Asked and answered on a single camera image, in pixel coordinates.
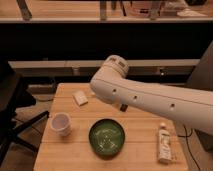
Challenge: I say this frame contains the long wooden bench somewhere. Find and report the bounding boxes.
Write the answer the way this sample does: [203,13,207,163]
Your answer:
[10,59,199,77]

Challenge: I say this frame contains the green round bowl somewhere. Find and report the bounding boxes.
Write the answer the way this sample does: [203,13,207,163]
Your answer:
[88,118,125,158]

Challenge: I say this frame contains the black rectangular remote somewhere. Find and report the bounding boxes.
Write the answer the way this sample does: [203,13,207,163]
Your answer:
[119,104,128,112]

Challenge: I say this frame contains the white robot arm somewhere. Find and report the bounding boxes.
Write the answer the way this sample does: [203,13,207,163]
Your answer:
[90,55,213,135]

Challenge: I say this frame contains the black office chair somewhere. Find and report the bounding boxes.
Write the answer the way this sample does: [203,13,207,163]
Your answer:
[0,59,49,166]

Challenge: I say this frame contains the white plastic bottle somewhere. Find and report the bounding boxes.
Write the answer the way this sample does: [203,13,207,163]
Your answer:
[158,123,172,164]

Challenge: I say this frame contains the black cable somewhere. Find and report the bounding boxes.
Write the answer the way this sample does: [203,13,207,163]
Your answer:
[177,124,202,171]

